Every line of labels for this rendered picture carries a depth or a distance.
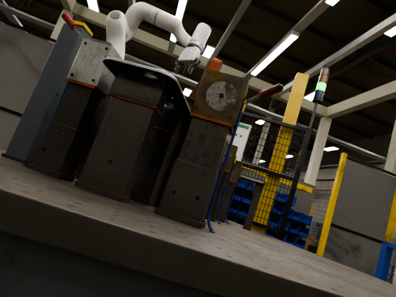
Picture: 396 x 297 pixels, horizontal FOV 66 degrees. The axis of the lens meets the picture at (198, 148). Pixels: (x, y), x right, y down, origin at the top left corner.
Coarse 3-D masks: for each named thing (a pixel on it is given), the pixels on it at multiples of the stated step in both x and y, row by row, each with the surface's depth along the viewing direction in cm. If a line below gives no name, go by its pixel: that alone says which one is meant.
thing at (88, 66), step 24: (96, 48) 79; (72, 72) 78; (96, 72) 78; (72, 96) 78; (96, 96) 80; (72, 120) 76; (48, 144) 75; (72, 144) 75; (48, 168) 74; (72, 168) 78
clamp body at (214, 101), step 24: (216, 72) 73; (216, 96) 72; (240, 96) 71; (192, 120) 72; (216, 120) 70; (192, 144) 70; (216, 144) 70; (192, 168) 69; (216, 168) 70; (168, 192) 68; (192, 192) 68; (216, 192) 71; (168, 216) 67; (192, 216) 66
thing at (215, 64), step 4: (212, 60) 76; (216, 60) 76; (220, 60) 77; (208, 64) 77; (212, 64) 76; (216, 64) 76; (220, 64) 77; (208, 68) 76; (212, 68) 76; (216, 68) 76; (220, 68) 79; (200, 80) 75; (196, 88) 75; (192, 92) 75; (196, 92) 75; (192, 96) 75; (192, 100) 75
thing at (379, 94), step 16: (64, 0) 521; (320, 0) 344; (80, 16) 560; (96, 16) 560; (304, 16) 375; (144, 32) 575; (288, 32) 414; (160, 48) 578; (176, 48) 584; (272, 48) 462; (224, 64) 600; (256, 64) 523; (256, 80) 610; (272, 96) 621; (288, 96) 620; (368, 96) 520; (384, 96) 484; (320, 112) 630; (336, 112) 597
